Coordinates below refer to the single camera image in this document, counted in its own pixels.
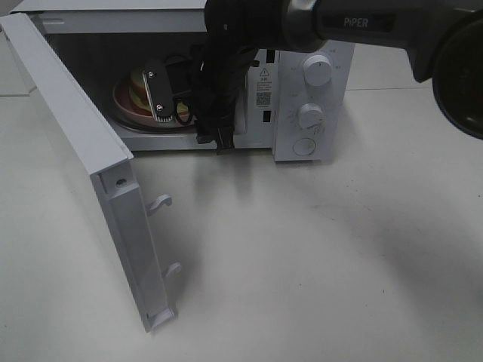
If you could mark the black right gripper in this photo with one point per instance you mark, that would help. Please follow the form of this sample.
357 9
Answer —
208 82

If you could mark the white bread sandwich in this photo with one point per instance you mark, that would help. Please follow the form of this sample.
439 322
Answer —
137 92

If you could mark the pink round plate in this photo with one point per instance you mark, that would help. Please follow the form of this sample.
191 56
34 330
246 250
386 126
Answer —
182 114

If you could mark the round door release button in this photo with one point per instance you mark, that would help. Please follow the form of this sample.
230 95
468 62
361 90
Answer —
304 147

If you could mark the white microwave knob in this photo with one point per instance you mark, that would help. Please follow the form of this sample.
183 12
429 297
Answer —
317 70
310 115

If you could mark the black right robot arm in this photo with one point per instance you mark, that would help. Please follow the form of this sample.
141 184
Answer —
443 41

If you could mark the white microwave oven body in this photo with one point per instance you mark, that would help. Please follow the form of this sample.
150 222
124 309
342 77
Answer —
100 42

